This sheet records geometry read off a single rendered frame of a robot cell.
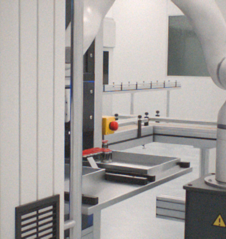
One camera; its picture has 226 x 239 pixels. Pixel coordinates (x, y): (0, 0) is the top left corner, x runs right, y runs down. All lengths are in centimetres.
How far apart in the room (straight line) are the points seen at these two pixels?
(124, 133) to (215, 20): 101
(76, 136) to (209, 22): 78
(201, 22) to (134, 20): 934
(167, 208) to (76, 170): 189
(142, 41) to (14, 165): 1006
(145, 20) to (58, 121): 996
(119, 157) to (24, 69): 121
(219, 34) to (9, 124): 98
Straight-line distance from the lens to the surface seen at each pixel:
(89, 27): 153
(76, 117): 105
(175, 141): 280
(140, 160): 203
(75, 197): 108
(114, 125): 220
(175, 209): 291
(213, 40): 173
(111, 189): 159
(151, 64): 1081
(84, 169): 175
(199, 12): 170
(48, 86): 96
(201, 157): 280
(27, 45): 92
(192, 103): 1047
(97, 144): 216
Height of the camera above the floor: 124
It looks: 6 degrees down
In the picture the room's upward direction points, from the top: 1 degrees clockwise
